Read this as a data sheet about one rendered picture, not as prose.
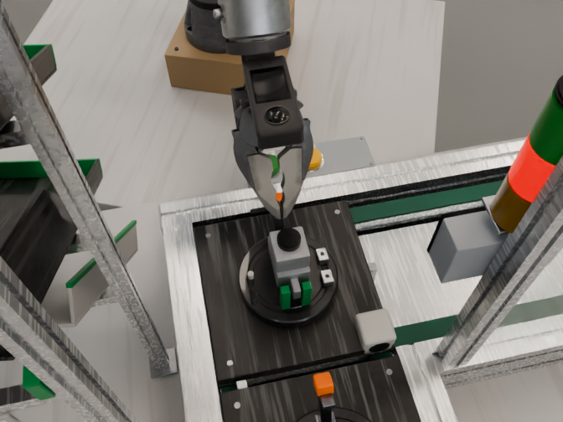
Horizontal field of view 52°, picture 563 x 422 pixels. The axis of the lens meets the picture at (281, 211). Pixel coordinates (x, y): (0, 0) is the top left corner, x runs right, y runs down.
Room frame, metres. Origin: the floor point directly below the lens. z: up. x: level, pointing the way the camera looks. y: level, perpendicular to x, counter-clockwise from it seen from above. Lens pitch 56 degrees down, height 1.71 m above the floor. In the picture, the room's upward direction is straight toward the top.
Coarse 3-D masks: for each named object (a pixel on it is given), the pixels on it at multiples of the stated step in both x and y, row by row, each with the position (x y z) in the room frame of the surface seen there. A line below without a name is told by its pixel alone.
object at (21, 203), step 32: (96, 160) 0.40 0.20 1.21; (0, 192) 0.36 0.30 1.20; (32, 192) 0.36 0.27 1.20; (0, 224) 0.30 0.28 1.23; (32, 224) 0.24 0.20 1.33; (64, 224) 0.28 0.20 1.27; (32, 256) 0.22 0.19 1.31; (64, 256) 0.25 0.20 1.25; (32, 288) 0.20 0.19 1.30; (0, 352) 0.14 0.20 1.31
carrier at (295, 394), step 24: (384, 360) 0.25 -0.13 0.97; (264, 384) 0.22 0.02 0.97; (288, 384) 0.22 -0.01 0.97; (312, 384) 0.22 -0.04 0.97; (336, 384) 0.22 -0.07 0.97; (360, 384) 0.22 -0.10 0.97; (384, 384) 0.22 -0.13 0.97; (408, 384) 0.22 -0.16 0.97; (240, 408) 0.19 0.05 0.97; (264, 408) 0.19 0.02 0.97; (288, 408) 0.19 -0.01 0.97; (312, 408) 0.19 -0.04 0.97; (336, 408) 0.19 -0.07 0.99; (360, 408) 0.19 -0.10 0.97; (384, 408) 0.19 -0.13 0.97; (408, 408) 0.19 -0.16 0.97
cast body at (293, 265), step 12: (288, 228) 0.38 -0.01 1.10; (300, 228) 0.39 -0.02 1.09; (276, 240) 0.37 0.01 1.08; (288, 240) 0.36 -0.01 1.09; (300, 240) 0.36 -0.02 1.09; (276, 252) 0.35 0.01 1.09; (288, 252) 0.35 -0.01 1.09; (300, 252) 0.35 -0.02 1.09; (276, 264) 0.34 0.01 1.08; (288, 264) 0.34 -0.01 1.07; (300, 264) 0.34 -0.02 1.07; (276, 276) 0.34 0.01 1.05; (288, 276) 0.34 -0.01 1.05; (300, 276) 0.34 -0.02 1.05; (300, 288) 0.32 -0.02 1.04
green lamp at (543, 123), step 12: (552, 96) 0.30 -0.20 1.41; (552, 108) 0.29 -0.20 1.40; (540, 120) 0.30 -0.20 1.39; (552, 120) 0.29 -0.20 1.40; (540, 132) 0.29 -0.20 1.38; (552, 132) 0.28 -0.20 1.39; (540, 144) 0.28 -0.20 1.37; (552, 144) 0.28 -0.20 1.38; (540, 156) 0.28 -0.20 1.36; (552, 156) 0.28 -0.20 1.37
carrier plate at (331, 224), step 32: (224, 224) 0.47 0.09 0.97; (256, 224) 0.47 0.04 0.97; (288, 224) 0.47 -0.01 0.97; (320, 224) 0.47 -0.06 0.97; (352, 224) 0.47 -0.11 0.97; (224, 256) 0.41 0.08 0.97; (352, 256) 0.41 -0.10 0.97; (224, 288) 0.36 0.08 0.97; (352, 288) 0.36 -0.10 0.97; (224, 320) 0.31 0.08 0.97; (256, 320) 0.31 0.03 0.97; (320, 320) 0.31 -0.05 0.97; (352, 320) 0.31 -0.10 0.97; (224, 352) 0.27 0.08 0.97; (256, 352) 0.27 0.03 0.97; (288, 352) 0.27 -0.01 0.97; (320, 352) 0.27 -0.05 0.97; (352, 352) 0.27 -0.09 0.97
